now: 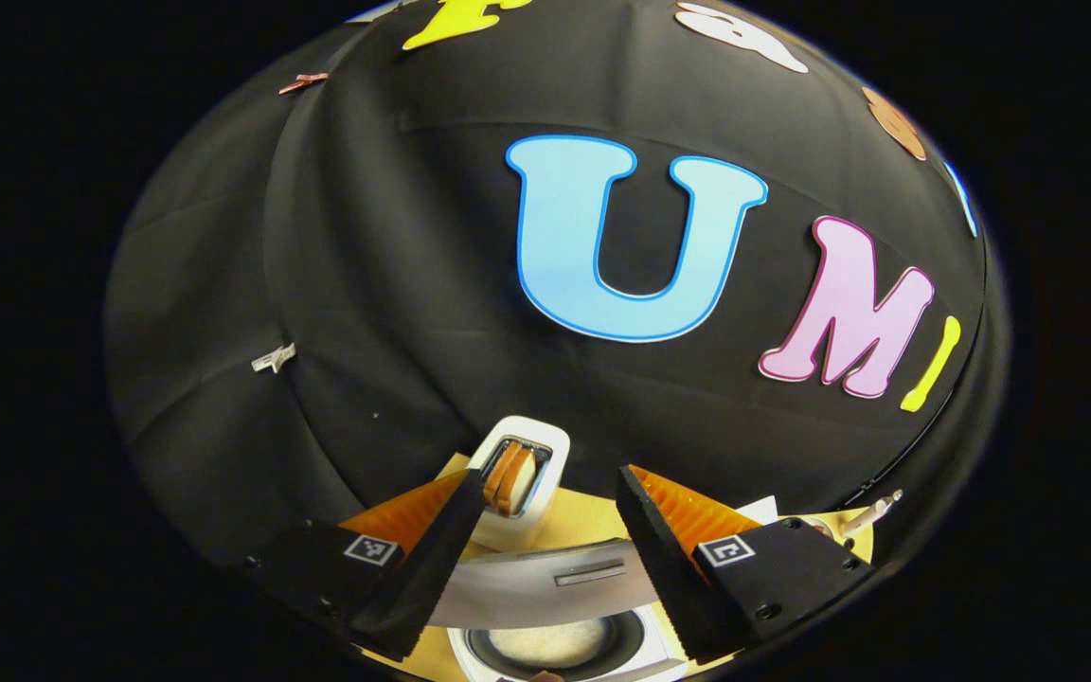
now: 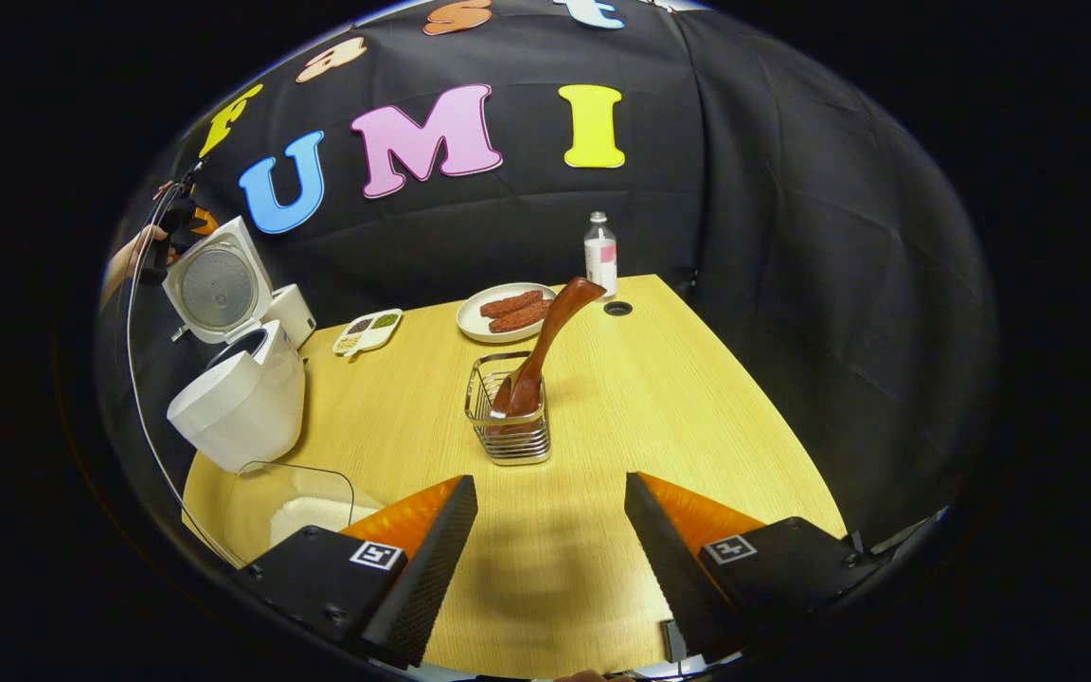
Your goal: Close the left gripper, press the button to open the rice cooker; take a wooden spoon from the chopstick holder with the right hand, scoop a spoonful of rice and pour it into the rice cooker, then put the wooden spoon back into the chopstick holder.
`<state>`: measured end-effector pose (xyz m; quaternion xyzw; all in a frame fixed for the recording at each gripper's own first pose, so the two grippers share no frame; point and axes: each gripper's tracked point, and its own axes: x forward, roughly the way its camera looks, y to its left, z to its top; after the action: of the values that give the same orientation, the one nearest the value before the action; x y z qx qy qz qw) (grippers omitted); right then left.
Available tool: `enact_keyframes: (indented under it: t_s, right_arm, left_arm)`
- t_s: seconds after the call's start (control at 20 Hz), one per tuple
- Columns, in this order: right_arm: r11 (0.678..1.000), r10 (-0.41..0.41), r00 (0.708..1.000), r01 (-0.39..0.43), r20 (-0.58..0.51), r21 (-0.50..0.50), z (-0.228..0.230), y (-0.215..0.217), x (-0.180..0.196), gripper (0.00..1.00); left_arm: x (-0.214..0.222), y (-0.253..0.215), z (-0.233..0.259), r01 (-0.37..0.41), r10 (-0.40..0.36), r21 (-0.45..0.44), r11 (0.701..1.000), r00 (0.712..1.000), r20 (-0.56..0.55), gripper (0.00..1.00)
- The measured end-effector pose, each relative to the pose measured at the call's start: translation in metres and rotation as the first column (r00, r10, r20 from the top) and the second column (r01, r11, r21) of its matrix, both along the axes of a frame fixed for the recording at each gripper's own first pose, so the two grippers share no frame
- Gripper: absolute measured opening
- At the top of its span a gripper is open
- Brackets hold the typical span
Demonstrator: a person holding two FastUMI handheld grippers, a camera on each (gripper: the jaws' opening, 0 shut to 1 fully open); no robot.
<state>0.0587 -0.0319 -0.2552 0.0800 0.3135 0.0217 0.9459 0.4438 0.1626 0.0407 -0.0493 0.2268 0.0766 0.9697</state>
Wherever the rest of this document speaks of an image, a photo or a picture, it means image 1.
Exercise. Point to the white rice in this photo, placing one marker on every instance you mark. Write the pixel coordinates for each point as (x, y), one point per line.
(545, 644)

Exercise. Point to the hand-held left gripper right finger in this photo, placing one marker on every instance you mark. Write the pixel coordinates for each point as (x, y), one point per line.
(659, 559)

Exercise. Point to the toasted bread slice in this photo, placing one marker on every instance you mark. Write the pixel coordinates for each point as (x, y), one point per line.
(510, 478)

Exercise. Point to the silver cloth clip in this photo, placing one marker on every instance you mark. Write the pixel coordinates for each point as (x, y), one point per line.
(274, 358)

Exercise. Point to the red cloth clip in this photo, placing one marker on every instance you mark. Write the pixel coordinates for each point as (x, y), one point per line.
(304, 82)

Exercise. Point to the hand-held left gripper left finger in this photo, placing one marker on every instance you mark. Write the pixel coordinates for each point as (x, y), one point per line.
(437, 559)

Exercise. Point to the white rice cooker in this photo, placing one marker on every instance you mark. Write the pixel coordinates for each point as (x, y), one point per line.
(527, 587)

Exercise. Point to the clear bottle with pink label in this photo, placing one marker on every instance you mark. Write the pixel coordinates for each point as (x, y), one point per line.
(866, 516)

